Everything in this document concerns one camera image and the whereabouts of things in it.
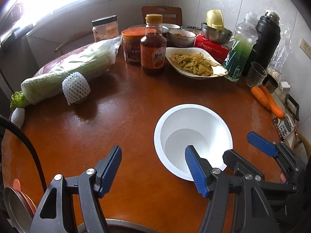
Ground white ceramic bowl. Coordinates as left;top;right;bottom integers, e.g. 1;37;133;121
168;29;196;48

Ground foam-netted fruit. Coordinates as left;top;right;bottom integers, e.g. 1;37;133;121
10;108;25;128
62;72;91;105

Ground orange carrot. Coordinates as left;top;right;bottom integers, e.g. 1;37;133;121
259;85;285;119
250;86;271;111

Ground dark glass cup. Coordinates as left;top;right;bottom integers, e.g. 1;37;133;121
246;62;267;87

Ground foam-netted fruit left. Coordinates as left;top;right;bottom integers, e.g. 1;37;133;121
10;108;25;128

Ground black thermos flask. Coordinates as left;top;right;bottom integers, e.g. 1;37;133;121
242;10;280;77

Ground pink bear-shaped plate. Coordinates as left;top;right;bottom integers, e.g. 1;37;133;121
13;179;36;218

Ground large white noodle cup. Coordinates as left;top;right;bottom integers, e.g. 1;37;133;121
153;104;233;181

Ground wrapped napa cabbage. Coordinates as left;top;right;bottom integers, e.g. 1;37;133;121
21;35;122;105

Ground foam-netted fruit right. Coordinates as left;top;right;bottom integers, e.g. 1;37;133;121
62;72;91;105

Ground yellow plastic juicer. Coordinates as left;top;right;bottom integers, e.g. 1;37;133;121
207;10;224;31

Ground small metal cup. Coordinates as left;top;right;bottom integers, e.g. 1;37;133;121
262;74;278;94

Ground brown sauce bottle yellow cap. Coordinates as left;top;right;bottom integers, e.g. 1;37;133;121
140;14;167;76

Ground clear jar black lid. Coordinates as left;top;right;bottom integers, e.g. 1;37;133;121
92;15;119;42

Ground wall power socket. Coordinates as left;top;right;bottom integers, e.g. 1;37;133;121
299;38;311;59

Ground red chili sauce jar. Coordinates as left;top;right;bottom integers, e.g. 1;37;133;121
121;26;145;65

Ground operator hand pink nails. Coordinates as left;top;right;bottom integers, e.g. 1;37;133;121
280;172;287;183

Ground small packet on table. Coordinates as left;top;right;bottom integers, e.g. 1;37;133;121
273;113;298;141

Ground white dish of pickles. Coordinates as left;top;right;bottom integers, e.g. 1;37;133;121
166;47;228;79

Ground shallow steel round pan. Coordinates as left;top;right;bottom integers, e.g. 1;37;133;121
4;186;34;233

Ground small steel bowl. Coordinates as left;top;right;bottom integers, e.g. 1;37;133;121
201;22;232;45

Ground green liquid plastic bottle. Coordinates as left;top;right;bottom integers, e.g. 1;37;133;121
223;11;258;82

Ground black cable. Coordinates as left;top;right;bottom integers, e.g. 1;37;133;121
0;115;48;194

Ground steel mixing bowl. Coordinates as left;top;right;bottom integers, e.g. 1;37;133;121
91;218;157;233

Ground red tissue box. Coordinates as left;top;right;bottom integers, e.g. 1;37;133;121
194;34;230;64

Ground curved wooden chair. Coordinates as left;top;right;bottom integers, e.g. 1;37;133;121
54;37;79;55

